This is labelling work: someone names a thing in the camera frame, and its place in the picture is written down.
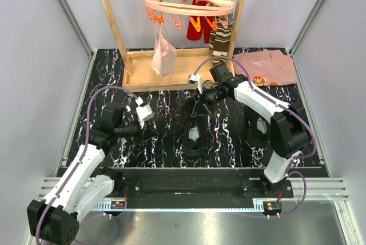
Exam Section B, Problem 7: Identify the black marble pattern mat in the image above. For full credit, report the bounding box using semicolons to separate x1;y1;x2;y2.
56;49;272;176

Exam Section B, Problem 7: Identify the red hanging sock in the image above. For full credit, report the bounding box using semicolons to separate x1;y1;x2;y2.
186;16;213;44

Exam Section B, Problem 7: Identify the black shoe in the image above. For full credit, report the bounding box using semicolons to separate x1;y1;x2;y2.
181;97;204;157
246;107;270;148

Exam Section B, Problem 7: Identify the pink folded t-shirt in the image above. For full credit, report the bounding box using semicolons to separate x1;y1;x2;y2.
233;50;297;86

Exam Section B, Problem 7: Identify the right orange connector box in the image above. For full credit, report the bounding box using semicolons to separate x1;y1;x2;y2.
264;201;282;214

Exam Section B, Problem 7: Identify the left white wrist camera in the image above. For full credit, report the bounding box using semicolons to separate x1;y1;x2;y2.
136;97;154;129

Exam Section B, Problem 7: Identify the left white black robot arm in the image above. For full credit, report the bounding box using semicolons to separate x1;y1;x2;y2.
27;104;154;244

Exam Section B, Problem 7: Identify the pink round clip hanger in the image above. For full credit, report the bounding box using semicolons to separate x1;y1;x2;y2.
144;0;234;29

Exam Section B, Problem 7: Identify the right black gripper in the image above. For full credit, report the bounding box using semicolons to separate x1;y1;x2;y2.
192;84;225;118

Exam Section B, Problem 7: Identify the purple cable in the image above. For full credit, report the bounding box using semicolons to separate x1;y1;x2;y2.
34;86;142;245
194;56;317;219

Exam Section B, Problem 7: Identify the left orange connector box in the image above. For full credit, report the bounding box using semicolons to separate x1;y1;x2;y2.
110;200;126;210

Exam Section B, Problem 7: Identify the brown striped hanging sock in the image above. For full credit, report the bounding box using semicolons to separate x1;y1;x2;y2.
209;14;233;57

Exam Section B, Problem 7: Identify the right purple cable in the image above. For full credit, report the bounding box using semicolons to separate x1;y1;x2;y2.
194;56;317;219

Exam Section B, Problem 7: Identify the wooden drying rack frame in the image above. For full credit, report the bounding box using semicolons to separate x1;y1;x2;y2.
101;0;245;92

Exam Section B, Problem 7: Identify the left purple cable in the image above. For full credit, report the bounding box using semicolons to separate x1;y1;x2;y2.
34;86;142;245

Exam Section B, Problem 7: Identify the pink hanging bra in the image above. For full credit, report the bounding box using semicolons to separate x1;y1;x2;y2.
150;23;177;77

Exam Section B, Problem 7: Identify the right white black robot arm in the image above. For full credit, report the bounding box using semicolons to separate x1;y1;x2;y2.
188;64;317;197

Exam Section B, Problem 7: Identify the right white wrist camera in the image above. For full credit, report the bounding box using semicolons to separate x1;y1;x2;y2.
187;74;203;94

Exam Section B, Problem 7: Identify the orange connector box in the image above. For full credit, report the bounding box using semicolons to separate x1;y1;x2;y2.
110;200;126;210
264;201;282;214

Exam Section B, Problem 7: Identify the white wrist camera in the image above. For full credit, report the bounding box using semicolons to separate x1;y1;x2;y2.
136;97;154;129
187;74;203;94

